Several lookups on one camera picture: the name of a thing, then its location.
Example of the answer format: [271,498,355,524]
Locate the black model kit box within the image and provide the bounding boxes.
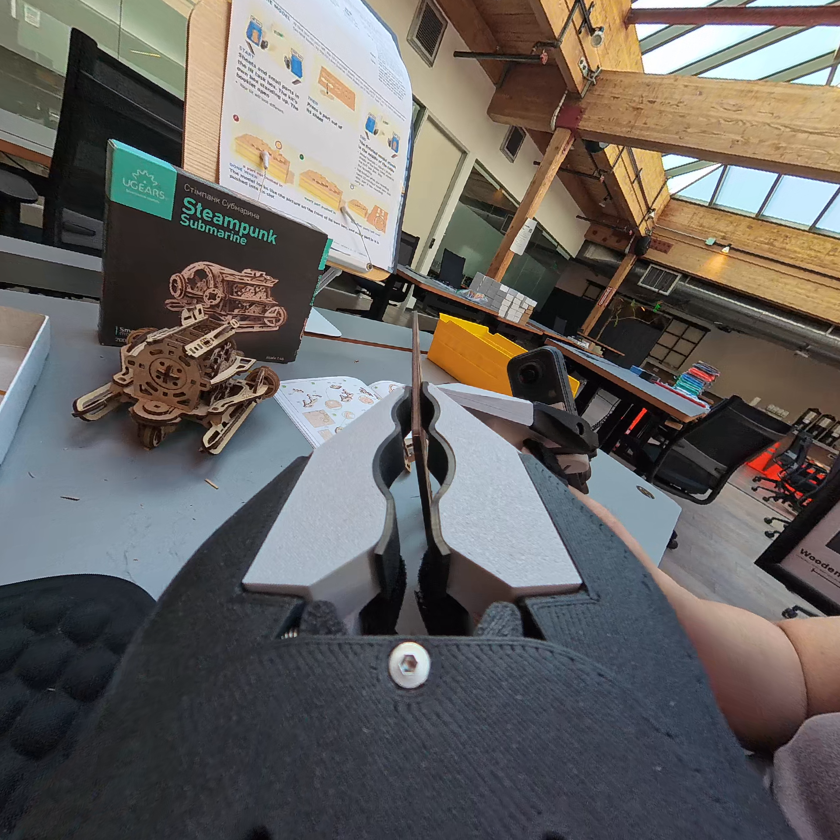
[97,139,330,364]

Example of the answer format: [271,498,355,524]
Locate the large black monitor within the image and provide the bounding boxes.
[42,28,186,256]

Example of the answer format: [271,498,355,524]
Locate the stack of coloured packets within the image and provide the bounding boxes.
[675,361,721,399]

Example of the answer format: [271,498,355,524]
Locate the white cardboard box tray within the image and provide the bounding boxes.
[0,307,52,464]

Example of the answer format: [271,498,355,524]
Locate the white instruction booklet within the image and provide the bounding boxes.
[274,376,408,450]

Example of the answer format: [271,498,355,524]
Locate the laser-cut plywood parts sheet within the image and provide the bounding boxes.
[402,311,439,540]

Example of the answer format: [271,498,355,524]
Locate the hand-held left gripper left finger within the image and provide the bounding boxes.
[241,386,411,636]

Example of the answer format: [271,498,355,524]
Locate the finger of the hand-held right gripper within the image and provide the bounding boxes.
[436,382,537,446]

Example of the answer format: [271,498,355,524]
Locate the black padded wrist rest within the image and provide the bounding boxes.
[0,574,158,840]

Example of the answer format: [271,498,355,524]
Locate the black office chair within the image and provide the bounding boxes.
[646,394,791,506]
[751,430,834,540]

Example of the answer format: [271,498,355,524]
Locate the nested yellow plastic bins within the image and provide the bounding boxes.
[427,313,581,399]

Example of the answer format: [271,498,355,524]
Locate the stack of small white boxes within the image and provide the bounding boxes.
[469,271,539,321]

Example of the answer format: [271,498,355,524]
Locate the instruction poster board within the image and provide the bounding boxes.
[184,0,416,282]

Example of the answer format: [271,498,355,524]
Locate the silver air duct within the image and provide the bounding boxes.
[682,276,840,345]

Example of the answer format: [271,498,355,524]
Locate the framed marker sign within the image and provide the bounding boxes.
[755,482,840,616]

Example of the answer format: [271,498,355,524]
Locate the white poster stand base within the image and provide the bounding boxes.
[305,266,343,338]

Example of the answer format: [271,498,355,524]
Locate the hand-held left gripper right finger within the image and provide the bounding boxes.
[416,382,585,636]

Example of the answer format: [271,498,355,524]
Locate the person's right forearm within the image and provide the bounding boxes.
[570,489,840,756]

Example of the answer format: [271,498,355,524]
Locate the assembled wooden submarine model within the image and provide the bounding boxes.
[72,308,282,455]

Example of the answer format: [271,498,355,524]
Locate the wooden edged desk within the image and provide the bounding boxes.
[394,264,549,329]
[545,338,711,424]

